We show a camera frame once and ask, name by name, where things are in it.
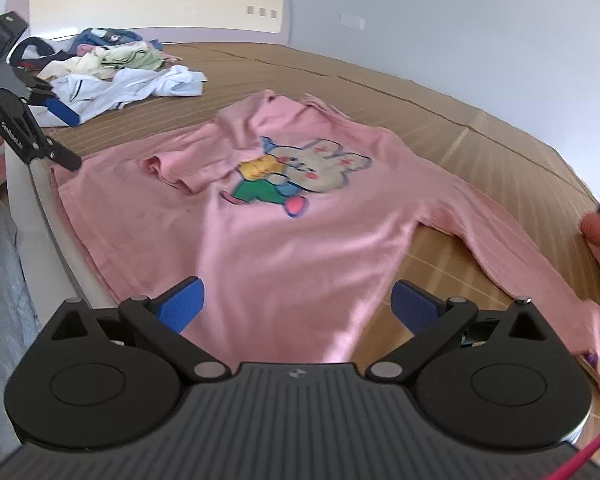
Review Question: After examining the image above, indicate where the pink cartoon print shirt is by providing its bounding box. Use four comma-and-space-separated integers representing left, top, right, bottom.
53, 90, 600, 378

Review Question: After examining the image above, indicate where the white garment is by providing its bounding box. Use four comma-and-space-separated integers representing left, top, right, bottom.
29, 65, 208, 128

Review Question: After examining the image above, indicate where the black garment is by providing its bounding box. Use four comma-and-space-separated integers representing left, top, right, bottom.
9, 37, 73, 72

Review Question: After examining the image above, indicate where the cream and green garment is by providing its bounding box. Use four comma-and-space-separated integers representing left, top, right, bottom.
38, 41, 180, 80

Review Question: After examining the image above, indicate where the blue garment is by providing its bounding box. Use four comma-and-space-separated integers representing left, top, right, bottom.
69, 27, 144, 55

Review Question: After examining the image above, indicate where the white mattress edge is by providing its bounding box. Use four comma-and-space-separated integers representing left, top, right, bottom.
5, 148, 116, 324

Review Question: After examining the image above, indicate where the cream and pink headboard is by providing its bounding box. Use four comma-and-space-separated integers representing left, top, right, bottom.
5, 0, 291, 44

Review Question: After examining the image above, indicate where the woven bamboo bed mat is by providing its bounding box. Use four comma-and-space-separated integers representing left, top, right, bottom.
44, 41, 600, 466

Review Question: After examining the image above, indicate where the white wall socket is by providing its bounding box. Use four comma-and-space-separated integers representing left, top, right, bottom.
339, 14, 365, 30

